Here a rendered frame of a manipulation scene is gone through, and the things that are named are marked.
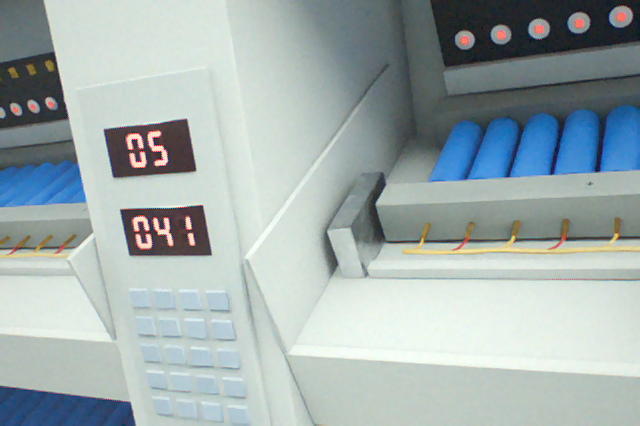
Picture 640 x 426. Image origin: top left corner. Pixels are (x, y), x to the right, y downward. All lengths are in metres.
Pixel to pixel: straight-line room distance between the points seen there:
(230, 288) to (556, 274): 0.13
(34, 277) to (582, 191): 0.32
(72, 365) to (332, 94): 0.20
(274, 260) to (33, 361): 0.18
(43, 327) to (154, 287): 0.10
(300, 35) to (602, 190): 0.15
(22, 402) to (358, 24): 0.43
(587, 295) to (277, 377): 0.13
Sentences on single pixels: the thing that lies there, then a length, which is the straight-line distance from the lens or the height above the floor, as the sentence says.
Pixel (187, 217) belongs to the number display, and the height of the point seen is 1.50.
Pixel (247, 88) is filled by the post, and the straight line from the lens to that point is 0.28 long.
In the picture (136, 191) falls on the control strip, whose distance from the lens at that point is 0.31.
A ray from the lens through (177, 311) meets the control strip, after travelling 0.32.
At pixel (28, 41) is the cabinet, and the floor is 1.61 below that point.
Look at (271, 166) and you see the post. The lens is 0.29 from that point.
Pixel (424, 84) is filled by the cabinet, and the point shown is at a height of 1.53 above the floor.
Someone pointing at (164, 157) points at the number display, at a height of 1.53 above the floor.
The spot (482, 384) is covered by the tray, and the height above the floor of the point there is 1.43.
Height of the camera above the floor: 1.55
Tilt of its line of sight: 11 degrees down
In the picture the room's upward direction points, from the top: 8 degrees counter-clockwise
